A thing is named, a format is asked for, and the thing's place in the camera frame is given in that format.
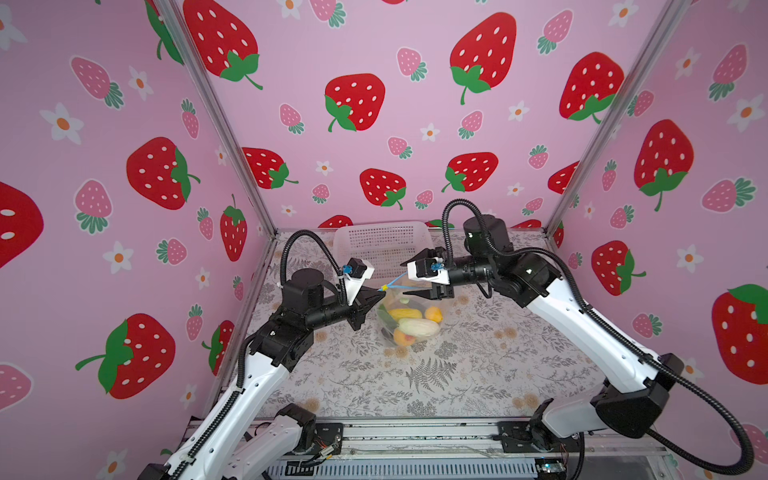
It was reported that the floral patterned table mat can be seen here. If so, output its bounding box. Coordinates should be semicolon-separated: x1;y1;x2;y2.
209;229;619;419

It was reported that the green toy leaf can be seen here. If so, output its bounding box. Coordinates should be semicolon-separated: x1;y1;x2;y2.
377;304;398;332

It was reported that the right aluminium corner post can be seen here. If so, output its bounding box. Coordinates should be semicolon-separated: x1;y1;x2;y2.
544;0;690;242

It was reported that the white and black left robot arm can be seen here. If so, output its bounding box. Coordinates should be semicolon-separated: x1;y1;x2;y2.
140;230;385;479

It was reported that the aluminium corner post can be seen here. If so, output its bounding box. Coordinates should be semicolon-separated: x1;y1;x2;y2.
544;0;690;242
157;1;277;238

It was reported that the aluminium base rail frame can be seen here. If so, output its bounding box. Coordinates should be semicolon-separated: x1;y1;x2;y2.
244;417;682;479

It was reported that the white plastic basket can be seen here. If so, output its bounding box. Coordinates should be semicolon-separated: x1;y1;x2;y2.
332;222;434;286

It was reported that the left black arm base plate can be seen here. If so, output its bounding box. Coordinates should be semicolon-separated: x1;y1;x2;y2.
286;422;344;457

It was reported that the left aluminium corner post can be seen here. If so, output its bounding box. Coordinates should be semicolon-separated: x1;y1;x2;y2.
157;1;277;238

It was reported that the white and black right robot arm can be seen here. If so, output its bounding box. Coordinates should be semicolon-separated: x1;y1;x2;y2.
402;199;755;476

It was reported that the yellow toy banana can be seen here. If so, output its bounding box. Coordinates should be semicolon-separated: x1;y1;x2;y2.
389;308;423;322

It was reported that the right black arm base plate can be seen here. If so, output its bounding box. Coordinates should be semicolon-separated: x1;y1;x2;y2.
495;420;580;454

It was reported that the clear zip top bag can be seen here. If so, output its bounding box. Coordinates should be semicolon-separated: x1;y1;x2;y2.
375;274;446;347

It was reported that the orange toy slice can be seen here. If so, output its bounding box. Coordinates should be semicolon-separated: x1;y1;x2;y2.
393;328;416;347

